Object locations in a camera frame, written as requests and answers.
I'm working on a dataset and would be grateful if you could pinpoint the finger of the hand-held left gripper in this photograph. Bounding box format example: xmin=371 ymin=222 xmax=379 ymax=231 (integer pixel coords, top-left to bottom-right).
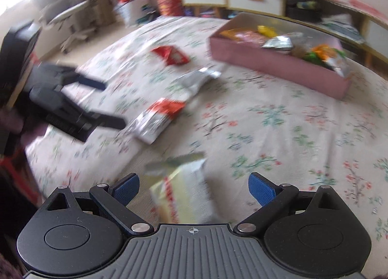
xmin=75 ymin=73 xmax=106 ymax=92
xmin=90 ymin=111 xmax=127 ymax=131

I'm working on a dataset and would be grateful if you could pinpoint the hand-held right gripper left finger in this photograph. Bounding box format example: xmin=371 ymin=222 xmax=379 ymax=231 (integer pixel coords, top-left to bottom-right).
xmin=45 ymin=173 xmax=154 ymax=238

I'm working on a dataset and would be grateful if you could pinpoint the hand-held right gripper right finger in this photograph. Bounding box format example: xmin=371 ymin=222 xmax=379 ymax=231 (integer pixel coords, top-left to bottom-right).
xmin=235 ymin=172 xmax=345 ymax=235

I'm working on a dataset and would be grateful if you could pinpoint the red and silver snack packet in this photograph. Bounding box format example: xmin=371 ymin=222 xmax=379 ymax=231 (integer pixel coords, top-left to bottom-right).
xmin=125 ymin=98 xmax=186 ymax=145

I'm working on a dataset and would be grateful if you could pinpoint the yellow and white snack packet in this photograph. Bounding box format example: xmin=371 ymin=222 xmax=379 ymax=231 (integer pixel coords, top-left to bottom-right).
xmin=145 ymin=152 xmax=219 ymax=225

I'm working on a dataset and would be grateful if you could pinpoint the pink cardboard box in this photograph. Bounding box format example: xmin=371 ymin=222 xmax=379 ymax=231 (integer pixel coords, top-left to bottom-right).
xmin=207 ymin=12 xmax=353 ymax=101

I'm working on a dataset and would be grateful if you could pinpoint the grey office chair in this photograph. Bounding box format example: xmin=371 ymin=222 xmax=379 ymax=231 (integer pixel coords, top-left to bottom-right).
xmin=32 ymin=0 xmax=102 ymax=55

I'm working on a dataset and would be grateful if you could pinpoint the floral mat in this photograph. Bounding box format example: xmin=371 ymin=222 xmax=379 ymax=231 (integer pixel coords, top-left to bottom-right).
xmin=25 ymin=15 xmax=388 ymax=239

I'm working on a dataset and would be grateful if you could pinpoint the red and white snack packet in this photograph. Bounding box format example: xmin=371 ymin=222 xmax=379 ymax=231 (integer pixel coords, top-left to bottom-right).
xmin=151 ymin=45 xmax=190 ymax=66

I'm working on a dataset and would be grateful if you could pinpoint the red shopping bag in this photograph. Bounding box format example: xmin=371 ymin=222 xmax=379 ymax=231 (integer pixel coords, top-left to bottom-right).
xmin=114 ymin=0 xmax=150 ymax=27

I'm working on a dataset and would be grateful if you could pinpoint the red round gift bag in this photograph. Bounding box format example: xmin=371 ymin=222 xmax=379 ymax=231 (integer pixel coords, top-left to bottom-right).
xmin=154 ymin=0 xmax=183 ymax=16

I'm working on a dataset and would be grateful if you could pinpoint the green cartoon snack packet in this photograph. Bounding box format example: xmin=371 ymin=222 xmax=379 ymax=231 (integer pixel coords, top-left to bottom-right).
xmin=302 ymin=44 xmax=350 ymax=78

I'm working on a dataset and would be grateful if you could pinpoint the crumpled silver snack packet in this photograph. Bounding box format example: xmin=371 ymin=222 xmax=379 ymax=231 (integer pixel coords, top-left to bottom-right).
xmin=261 ymin=32 xmax=304 ymax=54

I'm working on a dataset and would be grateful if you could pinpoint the orange snack packet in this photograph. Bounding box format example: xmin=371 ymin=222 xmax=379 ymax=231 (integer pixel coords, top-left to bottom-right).
xmin=219 ymin=28 xmax=243 ymax=41

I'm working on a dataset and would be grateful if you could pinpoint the pink snack packet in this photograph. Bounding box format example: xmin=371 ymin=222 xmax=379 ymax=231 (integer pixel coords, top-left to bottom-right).
xmin=236 ymin=31 xmax=271 ymax=47

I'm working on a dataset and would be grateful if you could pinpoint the black open box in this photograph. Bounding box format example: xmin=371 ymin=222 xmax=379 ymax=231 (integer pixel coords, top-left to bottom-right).
xmin=286 ymin=0 xmax=322 ymax=23

